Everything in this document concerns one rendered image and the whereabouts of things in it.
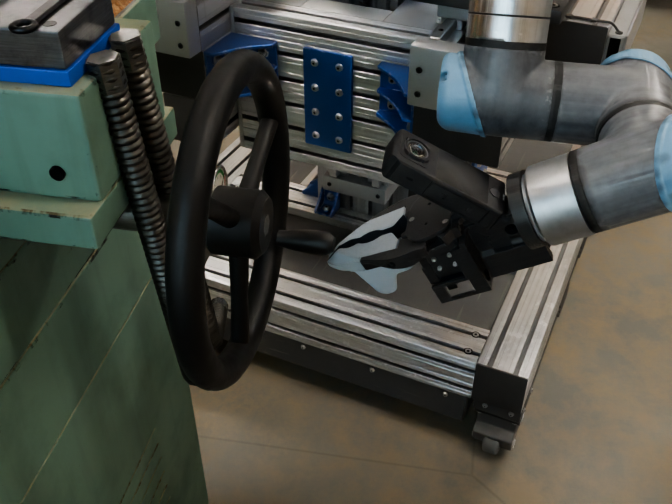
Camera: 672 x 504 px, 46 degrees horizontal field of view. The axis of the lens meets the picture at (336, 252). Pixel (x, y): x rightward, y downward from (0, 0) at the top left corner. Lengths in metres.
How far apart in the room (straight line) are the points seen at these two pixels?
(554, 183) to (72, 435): 0.53
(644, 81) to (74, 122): 0.48
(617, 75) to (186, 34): 0.72
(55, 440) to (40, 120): 0.35
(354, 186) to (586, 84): 0.86
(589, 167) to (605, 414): 1.04
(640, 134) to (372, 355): 0.88
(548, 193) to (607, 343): 1.15
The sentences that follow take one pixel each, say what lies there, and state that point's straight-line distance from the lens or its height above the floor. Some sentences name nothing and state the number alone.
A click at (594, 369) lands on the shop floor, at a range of 1.75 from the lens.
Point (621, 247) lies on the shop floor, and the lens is 2.10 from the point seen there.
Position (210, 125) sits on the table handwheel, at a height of 0.94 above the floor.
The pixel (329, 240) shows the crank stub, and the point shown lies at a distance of 0.78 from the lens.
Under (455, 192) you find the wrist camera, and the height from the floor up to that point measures 0.83.
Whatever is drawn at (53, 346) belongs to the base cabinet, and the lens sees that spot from 0.80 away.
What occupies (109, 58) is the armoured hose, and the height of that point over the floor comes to 0.97.
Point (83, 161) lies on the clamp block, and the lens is 0.61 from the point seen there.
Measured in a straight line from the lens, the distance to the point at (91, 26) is 0.62.
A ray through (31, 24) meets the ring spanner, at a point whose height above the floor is 1.01.
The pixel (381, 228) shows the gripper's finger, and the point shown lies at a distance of 0.77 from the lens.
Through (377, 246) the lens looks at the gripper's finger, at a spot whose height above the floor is 0.75.
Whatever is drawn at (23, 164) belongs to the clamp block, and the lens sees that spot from 0.64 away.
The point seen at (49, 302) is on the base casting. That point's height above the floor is 0.72.
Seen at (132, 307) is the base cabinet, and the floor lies 0.59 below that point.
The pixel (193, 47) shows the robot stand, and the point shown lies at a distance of 1.30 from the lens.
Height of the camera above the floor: 1.21
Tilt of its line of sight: 38 degrees down
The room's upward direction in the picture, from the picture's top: straight up
